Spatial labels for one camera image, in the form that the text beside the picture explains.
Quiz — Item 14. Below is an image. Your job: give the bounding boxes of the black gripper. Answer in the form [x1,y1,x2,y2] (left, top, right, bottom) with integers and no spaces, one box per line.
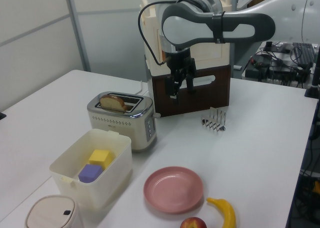
[163,47,196,105]

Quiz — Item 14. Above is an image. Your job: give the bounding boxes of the toasted bread slice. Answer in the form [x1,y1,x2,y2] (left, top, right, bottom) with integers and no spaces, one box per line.
[99,93,127,112]

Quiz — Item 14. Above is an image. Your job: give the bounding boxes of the pink plate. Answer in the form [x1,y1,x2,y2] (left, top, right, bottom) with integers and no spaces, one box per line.
[143,166,205,215]

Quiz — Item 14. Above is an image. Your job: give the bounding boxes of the white oven appliance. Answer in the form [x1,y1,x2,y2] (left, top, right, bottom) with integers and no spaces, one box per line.
[139,0,232,118]

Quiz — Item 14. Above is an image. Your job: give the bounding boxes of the metal toast rack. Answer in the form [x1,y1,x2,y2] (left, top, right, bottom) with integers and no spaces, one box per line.
[200,106,228,134]

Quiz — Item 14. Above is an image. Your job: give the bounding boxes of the cream chrome toaster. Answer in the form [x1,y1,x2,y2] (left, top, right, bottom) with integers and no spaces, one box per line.
[86,91,161,153]

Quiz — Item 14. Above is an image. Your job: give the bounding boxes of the yellow cube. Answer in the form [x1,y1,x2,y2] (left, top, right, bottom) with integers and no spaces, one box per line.
[88,149,116,170]

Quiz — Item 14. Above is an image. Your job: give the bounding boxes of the black keyboard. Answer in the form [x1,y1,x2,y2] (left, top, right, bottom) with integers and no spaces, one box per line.
[291,42,317,71]

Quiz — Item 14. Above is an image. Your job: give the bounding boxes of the white plastic container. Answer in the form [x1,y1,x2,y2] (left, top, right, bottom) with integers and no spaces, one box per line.
[49,128,134,210]

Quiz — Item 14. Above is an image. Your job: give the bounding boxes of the purple cube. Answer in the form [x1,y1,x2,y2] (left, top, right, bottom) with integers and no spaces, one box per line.
[77,163,104,184]

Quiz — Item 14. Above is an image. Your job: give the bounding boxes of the yellow banana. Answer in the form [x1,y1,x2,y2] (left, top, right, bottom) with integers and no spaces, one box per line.
[206,197,237,228]

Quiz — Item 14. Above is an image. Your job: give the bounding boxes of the red apple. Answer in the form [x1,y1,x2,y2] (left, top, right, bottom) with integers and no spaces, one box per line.
[180,216,208,228]

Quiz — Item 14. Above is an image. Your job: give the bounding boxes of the cream lidded bin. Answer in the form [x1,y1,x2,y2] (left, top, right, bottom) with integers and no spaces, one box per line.
[24,194,85,228]

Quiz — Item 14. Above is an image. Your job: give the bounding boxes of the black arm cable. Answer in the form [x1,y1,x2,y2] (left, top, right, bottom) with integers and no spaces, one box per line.
[137,0,179,66]

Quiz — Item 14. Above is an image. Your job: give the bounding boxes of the black camera stand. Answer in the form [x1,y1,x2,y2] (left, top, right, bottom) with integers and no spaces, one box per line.
[303,59,320,100]

